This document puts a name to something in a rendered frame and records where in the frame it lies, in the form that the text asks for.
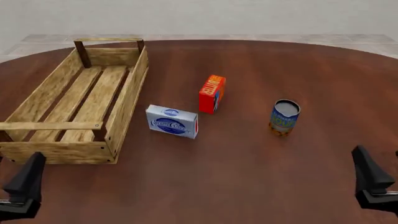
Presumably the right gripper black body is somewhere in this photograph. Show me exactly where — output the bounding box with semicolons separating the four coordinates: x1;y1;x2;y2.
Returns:
355;189;398;210

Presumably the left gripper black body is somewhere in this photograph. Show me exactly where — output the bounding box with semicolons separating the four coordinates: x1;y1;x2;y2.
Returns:
0;197;42;220

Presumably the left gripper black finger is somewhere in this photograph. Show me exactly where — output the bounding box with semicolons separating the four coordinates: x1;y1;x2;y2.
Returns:
2;151;47;203

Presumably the wooden slat tray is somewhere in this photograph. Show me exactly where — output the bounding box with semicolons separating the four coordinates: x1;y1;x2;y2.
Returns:
0;37;149;165

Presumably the white blue cream cheese box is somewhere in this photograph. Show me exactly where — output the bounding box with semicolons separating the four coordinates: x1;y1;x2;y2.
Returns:
145;104;200;140

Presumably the blue soup can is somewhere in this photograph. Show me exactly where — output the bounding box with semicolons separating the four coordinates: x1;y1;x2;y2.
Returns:
267;99;302;138

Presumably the red orange butter box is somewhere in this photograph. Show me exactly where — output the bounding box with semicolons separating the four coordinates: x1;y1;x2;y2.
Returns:
198;74;227;116

